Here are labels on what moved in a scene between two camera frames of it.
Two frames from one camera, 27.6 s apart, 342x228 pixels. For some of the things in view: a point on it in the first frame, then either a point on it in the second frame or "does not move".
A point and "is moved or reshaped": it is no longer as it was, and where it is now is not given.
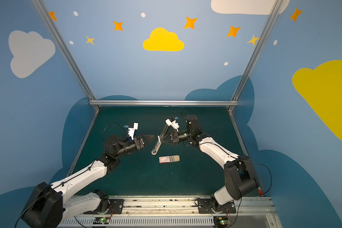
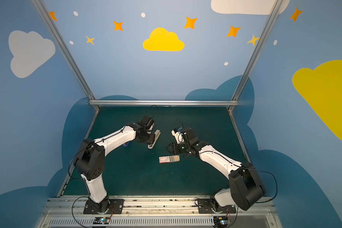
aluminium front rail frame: (180, 212) does not move
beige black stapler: (158, 144) is moved or reshaped
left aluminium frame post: (78, 72) does not move
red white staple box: (169, 158) does not move
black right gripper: (173, 137) → (175, 146)
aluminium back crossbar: (164, 103) does not move
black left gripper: (139, 143) → (153, 137)
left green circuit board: (101, 220) does not move
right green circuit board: (220, 222) does not move
